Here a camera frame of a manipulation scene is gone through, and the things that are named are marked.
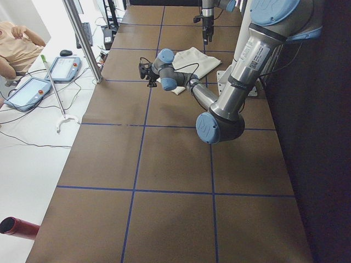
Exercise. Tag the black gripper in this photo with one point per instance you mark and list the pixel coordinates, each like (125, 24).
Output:
(150, 75)
(206, 24)

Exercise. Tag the cream long-sleeve cat shirt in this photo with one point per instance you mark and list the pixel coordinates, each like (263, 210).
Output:
(192, 61)

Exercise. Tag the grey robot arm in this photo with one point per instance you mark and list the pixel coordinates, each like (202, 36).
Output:
(273, 23)
(209, 5)

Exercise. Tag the black box white label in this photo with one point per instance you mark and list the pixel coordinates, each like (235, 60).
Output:
(108, 38)

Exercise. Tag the black keyboard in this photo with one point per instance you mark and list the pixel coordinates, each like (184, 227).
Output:
(87, 31)

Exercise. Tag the far blue teach pendant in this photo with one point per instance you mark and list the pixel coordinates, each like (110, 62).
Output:
(65, 69)

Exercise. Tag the blue teach pendant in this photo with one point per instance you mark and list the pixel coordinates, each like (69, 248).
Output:
(29, 95)
(65, 69)

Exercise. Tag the grabber stick with white hook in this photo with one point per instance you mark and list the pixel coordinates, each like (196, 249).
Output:
(64, 116)

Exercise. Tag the black computer mouse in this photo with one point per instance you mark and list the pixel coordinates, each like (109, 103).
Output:
(65, 53)

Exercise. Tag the near blue teach pendant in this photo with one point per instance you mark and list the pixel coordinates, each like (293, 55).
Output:
(29, 95)

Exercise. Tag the person in beige shirt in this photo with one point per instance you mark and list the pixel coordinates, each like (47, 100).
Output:
(20, 47)

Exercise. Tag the red tube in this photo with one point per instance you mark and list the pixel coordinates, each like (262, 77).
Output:
(19, 228)

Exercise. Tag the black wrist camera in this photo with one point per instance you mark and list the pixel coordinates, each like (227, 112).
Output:
(197, 18)
(144, 70)

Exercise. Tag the white camera mast with base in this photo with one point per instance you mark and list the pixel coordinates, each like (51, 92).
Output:
(222, 76)

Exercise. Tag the aluminium frame post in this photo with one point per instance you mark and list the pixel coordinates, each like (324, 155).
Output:
(79, 31)

